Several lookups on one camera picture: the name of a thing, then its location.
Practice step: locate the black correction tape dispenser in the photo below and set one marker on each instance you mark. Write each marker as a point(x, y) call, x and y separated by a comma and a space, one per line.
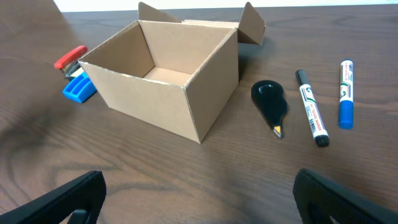
point(268, 97)

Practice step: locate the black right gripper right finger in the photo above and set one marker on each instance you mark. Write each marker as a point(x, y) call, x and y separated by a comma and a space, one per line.
point(321, 200)

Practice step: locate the red stapler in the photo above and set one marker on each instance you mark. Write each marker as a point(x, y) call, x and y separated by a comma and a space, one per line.
point(65, 63)

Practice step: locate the black whiteboard marker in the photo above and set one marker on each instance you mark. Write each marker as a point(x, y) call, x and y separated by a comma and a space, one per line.
point(319, 133)

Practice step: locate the yellow highlighter pen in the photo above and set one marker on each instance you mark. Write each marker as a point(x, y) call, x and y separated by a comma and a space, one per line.
point(73, 73)

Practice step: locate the brown cardboard box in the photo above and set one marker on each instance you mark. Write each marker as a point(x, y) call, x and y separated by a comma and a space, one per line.
point(172, 73)

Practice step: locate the blue whiteboard marker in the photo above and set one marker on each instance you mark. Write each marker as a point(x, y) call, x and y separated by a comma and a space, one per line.
point(346, 103)

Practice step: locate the blue plastic block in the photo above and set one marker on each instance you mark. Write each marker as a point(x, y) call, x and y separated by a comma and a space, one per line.
point(79, 89)

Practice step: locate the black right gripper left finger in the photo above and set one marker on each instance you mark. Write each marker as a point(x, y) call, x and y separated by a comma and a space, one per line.
point(80, 200)

